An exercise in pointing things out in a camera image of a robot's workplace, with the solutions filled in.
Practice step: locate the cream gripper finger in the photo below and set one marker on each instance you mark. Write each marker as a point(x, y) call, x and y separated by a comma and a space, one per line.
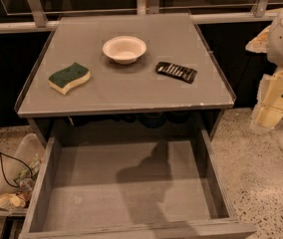
point(259, 43)
point(269, 108)

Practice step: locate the open grey top drawer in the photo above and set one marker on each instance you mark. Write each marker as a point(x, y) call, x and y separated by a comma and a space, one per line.
point(143, 189)

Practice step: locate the clear plastic trash bin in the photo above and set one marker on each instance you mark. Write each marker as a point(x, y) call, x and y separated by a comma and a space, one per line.
point(21, 172)

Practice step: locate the green and yellow sponge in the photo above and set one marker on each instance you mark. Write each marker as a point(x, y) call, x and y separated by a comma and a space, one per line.
point(67, 79)

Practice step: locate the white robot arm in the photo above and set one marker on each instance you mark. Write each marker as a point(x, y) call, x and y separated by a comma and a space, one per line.
point(275, 42)

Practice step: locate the white bowl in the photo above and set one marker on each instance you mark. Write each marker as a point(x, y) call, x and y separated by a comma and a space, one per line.
point(124, 50)

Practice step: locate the grey cabinet with top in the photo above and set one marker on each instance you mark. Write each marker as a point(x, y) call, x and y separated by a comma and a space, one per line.
point(117, 89)

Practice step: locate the metal railing frame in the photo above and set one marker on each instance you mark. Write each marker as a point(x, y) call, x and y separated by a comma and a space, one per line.
point(40, 22)

